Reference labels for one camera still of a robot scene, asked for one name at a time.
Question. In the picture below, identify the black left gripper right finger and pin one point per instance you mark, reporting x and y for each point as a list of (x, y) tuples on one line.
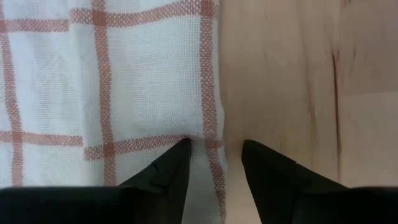
[(273, 180)]

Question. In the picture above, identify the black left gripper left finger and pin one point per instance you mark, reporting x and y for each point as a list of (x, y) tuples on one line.
[(169, 174)]

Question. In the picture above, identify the white checked towel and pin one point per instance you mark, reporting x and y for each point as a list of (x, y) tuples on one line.
[(149, 77)]

